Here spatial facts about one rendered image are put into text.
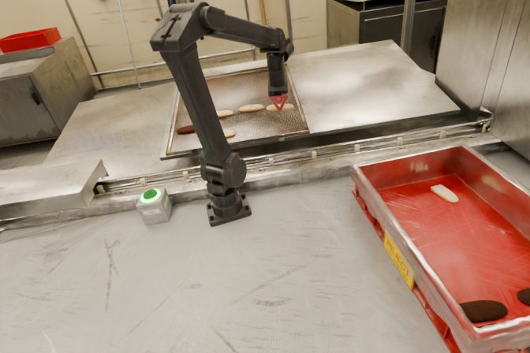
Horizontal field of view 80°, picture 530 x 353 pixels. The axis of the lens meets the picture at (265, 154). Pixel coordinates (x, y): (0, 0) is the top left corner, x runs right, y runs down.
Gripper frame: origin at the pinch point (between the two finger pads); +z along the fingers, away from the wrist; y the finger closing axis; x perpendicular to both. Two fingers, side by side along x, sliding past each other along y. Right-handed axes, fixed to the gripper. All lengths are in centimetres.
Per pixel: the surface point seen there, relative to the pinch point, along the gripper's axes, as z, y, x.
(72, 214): 7, -42, 63
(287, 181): 6.4, -31.9, -2.2
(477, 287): 1, -67, -40
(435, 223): 4, -50, -38
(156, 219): 6, -45, 35
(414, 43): 53, 154, -101
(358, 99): 4.5, 6.8, -29.4
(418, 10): 30, 160, -101
